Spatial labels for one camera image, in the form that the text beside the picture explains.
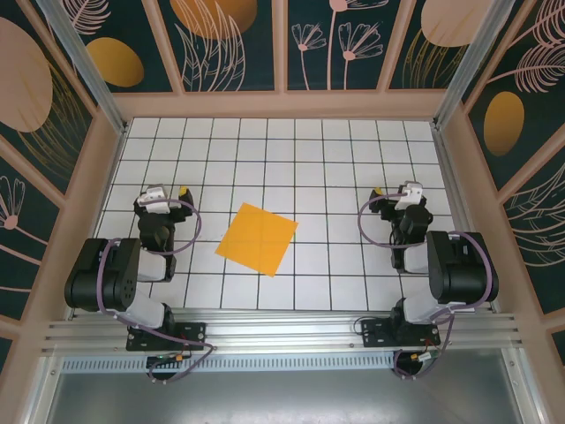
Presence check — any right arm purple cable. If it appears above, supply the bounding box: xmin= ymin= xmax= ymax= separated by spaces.
xmin=357 ymin=190 xmax=496 ymax=382

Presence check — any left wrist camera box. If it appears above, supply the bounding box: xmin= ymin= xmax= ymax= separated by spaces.
xmin=134 ymin=185 xmax=172 ymax=216

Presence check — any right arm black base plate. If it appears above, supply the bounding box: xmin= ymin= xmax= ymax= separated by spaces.
xmin=360 ymin=318 xmax=442 ymax=351

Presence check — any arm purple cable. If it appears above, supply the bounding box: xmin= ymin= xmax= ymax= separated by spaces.
xmin=96 ymin=198 xmax=217 ymax=386
xmin=357 ymin=190 xmax=496 ymax=382

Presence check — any small board with orange connector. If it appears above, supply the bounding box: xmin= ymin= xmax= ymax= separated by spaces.
xmin=147 ymin=351 xmax=192 ymax=367
xmin=408 ymin=349 xmax=442 ymax=365

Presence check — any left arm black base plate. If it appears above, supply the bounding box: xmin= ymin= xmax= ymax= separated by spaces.
xmin=126 ymin=321 xmax=208 ymax=353

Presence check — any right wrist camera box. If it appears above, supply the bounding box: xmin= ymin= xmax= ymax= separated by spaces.
xmin=394 ymin=180 xmax=424 ymax=212

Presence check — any grey metal sheet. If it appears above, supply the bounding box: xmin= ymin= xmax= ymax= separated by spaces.
xmin=41 ymin=369 xmax=531 ymax=424

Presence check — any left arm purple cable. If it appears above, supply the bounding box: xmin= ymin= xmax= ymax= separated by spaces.
xmin=96 ymin=198 xmax=217 ymax=386

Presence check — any aluminium corner post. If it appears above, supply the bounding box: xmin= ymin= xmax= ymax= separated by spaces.
xmin=34 ymin=0 xmax=130 ymax=136
xmin=432 ymin=0 xmax=531 ymax=132

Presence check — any aluminium frame bar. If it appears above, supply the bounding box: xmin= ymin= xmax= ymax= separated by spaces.
xmin=502 ymin=348 xmax=548 ymax=424
xmin=19 ymin=355 xmax=63 ymax=424

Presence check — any orange square paper sheet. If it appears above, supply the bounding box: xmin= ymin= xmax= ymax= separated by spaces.
xmin=215 ymin=202 xmax=299 ymax=278

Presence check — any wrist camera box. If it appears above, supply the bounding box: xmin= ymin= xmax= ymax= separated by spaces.
xmin=134 ymin=185 xmax=172 ymax=216
xmin=394 ymin=180 xmax=424 ymax=212

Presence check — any slotted white cable duct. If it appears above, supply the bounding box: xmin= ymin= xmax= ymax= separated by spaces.
xmin=61 ymin=356 xmax=398 ymax=373

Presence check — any long aluminium mounting rail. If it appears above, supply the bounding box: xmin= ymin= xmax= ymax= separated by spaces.
xmin=41 ymin=308 xmax=526 ymax=355

